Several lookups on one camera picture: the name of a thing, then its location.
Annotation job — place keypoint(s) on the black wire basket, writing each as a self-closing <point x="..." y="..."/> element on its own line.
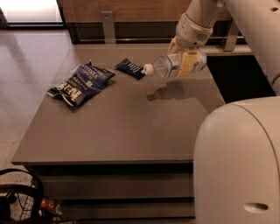
<point x="29" y="198"/>

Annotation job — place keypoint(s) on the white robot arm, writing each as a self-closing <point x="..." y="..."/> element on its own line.
<point x="236" y="171"/>

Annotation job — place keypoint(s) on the grey drawer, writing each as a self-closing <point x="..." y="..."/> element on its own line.
<point x="118" y="187"/>
<point x="129" y="210"/>

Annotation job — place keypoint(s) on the upper grey drawer front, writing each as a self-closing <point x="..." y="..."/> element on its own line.
<point x="118" y="187"/>

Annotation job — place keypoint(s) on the red snack packet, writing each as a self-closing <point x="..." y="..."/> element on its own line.
<point x="50" y="206"/>

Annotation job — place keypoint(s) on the left metal wall bracket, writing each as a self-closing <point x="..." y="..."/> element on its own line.
<point x="108" y="25"/>

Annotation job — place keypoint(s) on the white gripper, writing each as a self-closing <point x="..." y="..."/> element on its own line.
<point x="192" y="32"/>

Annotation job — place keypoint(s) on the lower grey drawer front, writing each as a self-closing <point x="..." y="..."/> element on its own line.
<point x="129" y="210"/>

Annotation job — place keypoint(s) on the horizontal metal rail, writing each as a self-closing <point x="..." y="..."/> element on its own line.
<point x="211" y="40"/>

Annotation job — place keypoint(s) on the small dark blue snack packet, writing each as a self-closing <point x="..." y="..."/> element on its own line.
<point x="130" y="68"/>

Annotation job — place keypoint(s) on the metal wall bracket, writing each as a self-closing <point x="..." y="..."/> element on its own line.
<point x="229" y="42"/>
<point x="108" y="25"/>

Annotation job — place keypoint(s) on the grey drawer cabinet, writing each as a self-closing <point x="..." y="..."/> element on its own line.
<point x="132" y="127"/>

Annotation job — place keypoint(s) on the clear plastic water bottle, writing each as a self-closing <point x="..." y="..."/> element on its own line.
<point x="167" y="66"/>

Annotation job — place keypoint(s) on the blue chip bag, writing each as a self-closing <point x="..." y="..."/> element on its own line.
<point x="85" y="82"/>

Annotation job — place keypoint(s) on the right metal wall bracket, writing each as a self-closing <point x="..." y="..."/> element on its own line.
<point x="229" y="42"/>

